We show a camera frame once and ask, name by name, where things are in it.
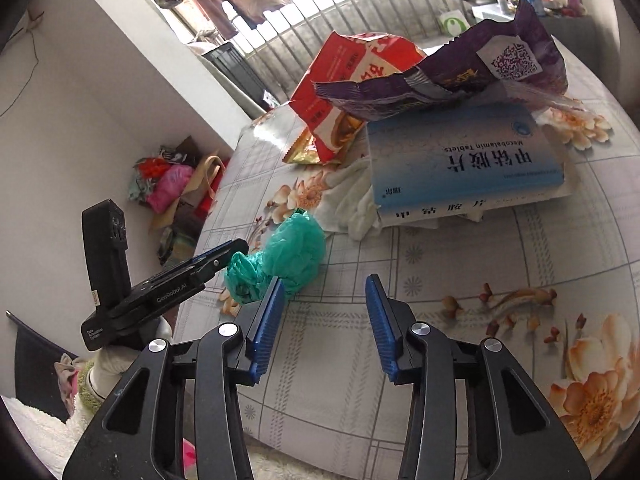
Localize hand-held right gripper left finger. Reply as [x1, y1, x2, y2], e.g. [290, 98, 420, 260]
[62, 276, 287, 480]

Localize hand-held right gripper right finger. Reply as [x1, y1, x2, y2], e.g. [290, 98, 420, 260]
[365, 274, 593, 480]

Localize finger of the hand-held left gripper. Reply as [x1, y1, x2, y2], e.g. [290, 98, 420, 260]
[187, 238, 249, 286]

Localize green plastic bag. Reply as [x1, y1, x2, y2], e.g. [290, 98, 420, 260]
[225, 210, 326, 306]

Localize blue medicine box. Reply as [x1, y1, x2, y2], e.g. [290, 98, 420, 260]
[365, 102, 576, 226]

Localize red snack bag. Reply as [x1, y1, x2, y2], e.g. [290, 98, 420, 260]
[290, 31, 428, 166]

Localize purple snack wrapper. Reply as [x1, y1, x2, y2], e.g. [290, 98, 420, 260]
[312, 0, 568, 123]

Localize beige tote bag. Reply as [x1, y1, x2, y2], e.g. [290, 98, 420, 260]
[150, 152, 231, 236]

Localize pink plastic bag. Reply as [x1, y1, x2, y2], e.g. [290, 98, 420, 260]
[147, 165, 193, 211]

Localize dark cloth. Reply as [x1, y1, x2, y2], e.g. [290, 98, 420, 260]
[5, 310, 81, 421]

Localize yellow snack packet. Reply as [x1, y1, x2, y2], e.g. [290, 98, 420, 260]
[282, 125, 321, 166]

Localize white fuzzy cloth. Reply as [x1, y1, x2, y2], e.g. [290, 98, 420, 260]
[0, 395, 86, 480]

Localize metal window railing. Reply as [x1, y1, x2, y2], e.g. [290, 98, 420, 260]
[240, 0, 451, 101]

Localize white and green bag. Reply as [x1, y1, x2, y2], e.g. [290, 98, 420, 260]
[439, 10, 471, 36]

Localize grey cabinet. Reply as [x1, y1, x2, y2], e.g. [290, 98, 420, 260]
[542, 12, 608, 48]

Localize thin wall wire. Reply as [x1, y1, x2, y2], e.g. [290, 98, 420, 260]
[0, 10, 41, 118]

